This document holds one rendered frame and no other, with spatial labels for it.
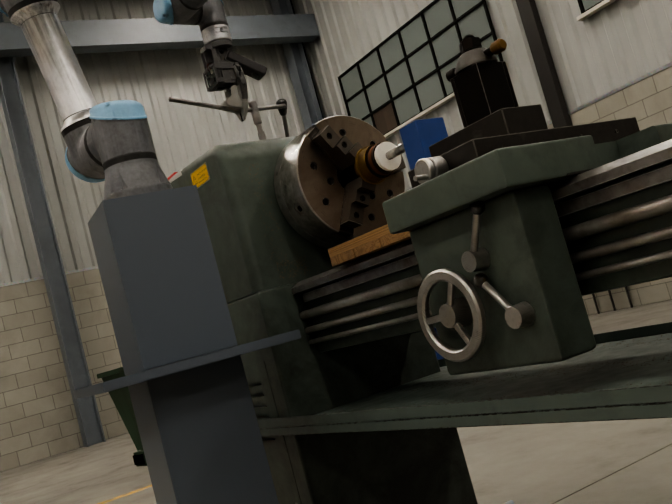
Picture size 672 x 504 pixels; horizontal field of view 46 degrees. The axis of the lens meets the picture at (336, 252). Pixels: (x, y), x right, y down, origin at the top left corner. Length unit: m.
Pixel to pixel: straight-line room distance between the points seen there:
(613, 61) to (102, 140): 8.40
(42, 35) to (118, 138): 0.34
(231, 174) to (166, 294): 0.46
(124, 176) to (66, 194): 10.64
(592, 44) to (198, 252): 8.52
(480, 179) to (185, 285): 0.71
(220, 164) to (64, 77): 0.41
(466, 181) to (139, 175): 0.76
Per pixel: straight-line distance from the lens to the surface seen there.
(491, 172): 1.20
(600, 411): 1.16
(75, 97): 1.93
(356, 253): 1.70
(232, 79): 2.16
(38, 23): 1.98
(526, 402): 1.25
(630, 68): 9.65
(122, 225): 1.66
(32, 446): 11.74
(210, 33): 2.20
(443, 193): 1.28
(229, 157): 2.01
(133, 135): 1.76
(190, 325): 1.65
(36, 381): 11.77
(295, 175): 1.91
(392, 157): 1.84
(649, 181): 1.21
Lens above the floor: 0.74
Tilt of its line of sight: 5 degrees up
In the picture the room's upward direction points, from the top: 15 degrees counter-clockwise
